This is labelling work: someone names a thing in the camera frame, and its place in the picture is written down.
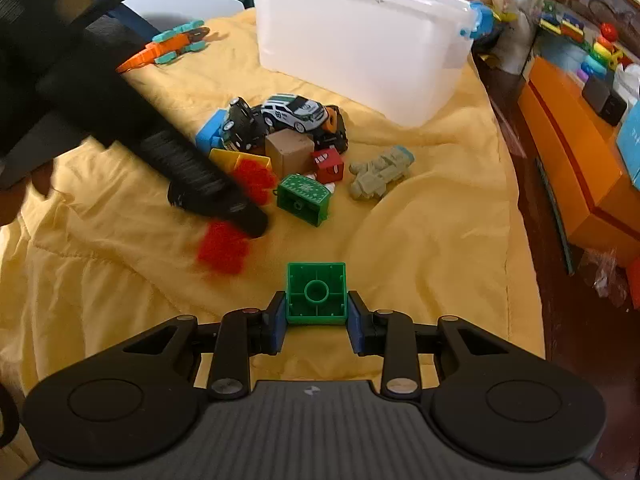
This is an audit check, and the red cube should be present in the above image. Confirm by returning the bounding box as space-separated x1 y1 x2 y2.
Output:
311 147 346 184

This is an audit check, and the blue toy car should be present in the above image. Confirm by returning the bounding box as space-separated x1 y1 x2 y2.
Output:
195 109 233 155

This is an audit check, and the white and green toy car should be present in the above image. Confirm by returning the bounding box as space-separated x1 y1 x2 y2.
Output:
260 93 331 134

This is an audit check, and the rainbow stacking ring toy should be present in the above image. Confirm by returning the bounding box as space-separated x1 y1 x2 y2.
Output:
577 22 623 83

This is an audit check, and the orange and teal toy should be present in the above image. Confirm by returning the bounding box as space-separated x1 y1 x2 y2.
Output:
116 20 212 73

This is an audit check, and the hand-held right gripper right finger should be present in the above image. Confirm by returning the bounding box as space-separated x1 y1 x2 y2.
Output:
347 290 503 401

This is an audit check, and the orange box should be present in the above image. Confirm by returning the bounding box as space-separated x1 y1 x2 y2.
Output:
517 55 640 266

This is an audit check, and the red building block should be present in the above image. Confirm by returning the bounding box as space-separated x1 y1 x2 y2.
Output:
232 155 278 206
196 220 251 276

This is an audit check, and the grey toy vehicle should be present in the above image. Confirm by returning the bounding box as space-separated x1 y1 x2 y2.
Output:
348 145 417 201

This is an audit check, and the yellow building block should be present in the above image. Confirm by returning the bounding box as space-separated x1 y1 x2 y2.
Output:
209 147 273 176

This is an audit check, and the dark wooden desktop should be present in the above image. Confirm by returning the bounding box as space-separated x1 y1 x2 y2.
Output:
470 52 640 361

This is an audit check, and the white plastic toy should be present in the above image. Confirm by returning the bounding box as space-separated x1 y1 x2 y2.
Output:
612 62 640 106

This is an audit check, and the wooden cube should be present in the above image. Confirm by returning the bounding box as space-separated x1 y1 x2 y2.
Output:
264 128 316 177

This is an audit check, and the clear plastic wrapper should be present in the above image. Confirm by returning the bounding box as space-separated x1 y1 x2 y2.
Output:
580 250 628 306

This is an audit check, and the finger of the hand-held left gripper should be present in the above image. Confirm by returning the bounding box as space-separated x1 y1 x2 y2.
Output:
169 180 269 239

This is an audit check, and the colourful wooden toy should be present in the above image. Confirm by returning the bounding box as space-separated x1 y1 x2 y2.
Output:
540 7 586 43

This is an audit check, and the plain green building block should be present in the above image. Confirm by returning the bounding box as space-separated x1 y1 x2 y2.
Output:
285 261 349 325

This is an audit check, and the white plastic bin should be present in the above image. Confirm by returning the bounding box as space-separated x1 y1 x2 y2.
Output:
241 0 496 128

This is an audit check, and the green snowflake print building block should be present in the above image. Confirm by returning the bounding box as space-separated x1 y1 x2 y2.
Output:
276 173 333 228

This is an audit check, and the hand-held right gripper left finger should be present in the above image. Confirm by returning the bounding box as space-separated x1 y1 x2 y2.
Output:
122 290 287 401

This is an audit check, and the black cube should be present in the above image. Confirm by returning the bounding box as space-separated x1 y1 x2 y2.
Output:
582 75 628 126

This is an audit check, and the black and orange toy car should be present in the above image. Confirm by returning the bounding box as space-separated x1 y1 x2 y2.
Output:
310 105 349 153

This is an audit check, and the pale blue box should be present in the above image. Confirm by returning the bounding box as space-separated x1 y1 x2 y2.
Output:
537 35 588 78

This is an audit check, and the yellow blanket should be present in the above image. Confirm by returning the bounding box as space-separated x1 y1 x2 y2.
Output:
0 7 546 461

